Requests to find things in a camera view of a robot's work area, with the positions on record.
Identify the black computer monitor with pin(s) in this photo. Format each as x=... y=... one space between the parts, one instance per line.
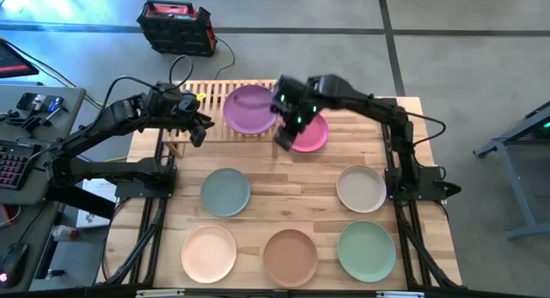
x=13 y=59

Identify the yellow tag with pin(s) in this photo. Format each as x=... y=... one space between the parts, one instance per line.
x=201 y=96

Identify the black aluminium rig frame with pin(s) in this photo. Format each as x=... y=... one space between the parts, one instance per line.
x=301 y=293

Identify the slatted wooden shelf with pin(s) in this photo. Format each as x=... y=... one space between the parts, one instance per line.
x=215 y=138

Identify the white booklet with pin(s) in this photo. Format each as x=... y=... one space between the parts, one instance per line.
x=101 y=188

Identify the black keyboard red backlight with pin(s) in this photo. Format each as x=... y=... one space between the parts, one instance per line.
x=15 y=165

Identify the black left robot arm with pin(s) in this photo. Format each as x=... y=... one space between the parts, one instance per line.
x=86 y=137

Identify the black computer mouse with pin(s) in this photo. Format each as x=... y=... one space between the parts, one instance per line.
x=13 y=263

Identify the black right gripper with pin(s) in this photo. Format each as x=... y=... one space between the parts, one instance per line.
x=292 y=132

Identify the terracotta brown plate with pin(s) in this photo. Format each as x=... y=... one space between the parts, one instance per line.
x=290 y=258

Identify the magenta plate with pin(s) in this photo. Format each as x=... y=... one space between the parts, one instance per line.
x=313 y=139

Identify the beige plate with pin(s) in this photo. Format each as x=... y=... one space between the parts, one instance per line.
x=361 y=188

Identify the green plate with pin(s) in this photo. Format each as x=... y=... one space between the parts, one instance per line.
x=366 y=251

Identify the black smartphone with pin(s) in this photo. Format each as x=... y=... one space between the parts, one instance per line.
x=28 y=101

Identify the red and black power station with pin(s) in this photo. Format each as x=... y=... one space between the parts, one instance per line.
x=176 y=32

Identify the blue-grey plate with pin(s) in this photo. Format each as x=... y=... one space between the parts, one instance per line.
x=225 y=192

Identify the grey side desk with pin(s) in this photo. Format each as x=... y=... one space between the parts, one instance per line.
x=73 y=105

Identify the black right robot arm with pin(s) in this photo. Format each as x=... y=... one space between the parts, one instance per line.
x=378 y=109

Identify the purple plate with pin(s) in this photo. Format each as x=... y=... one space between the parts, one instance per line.
x=247 y=111

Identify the clear plastic bottle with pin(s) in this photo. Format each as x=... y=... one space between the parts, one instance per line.
x=64 y=232

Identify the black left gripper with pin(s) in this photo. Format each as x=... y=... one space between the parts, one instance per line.
x=189 y=105

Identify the grey metal table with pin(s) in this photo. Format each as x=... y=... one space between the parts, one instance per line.
x=515 y=186

